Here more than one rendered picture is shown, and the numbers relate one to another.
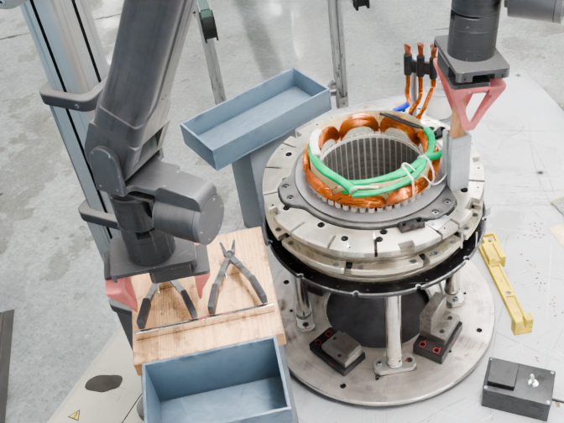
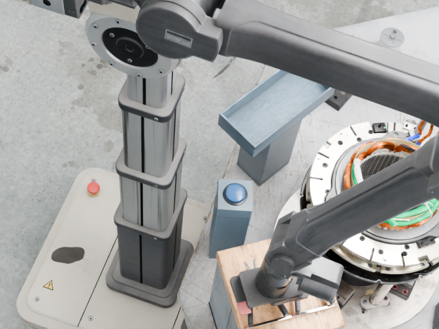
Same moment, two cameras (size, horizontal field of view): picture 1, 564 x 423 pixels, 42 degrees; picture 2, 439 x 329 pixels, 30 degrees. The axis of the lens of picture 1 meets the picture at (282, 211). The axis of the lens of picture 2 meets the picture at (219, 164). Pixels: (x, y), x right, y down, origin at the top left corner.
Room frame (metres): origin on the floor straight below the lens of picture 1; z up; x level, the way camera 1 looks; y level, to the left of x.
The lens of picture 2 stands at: (0.20, 0.46, 2.49)
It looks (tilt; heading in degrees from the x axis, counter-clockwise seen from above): 61 degrees down; 339
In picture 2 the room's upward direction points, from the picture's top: 9 degrees clockwise
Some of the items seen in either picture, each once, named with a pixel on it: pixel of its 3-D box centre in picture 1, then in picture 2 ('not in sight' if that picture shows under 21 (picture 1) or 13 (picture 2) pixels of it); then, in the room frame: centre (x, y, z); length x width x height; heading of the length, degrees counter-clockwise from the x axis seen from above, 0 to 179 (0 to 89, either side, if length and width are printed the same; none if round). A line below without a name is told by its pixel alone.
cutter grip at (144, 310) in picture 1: (143, 313); (250, 313); (0.63, 0.19, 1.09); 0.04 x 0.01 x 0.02; 169
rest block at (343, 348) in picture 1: (342, 347); (339, 290); (0.73, -0.06, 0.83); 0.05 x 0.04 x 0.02; 36
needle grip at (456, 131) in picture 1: (457, 122); not in sight; (0.77, -0.24, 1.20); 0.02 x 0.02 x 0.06
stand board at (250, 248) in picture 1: (203, 295); (279, 290); (0.68, 0.12, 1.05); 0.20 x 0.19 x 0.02; 4
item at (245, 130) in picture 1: (266, 169); (270, 132); (1.09, 0.02, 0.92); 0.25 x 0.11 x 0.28; 120
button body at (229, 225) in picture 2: not in sight; (229, 221); (0.90, 0.15, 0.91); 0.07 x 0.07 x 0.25; 76
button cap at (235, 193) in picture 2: not in sight; (235, 192); (0.90, 0.15, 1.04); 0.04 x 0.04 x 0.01
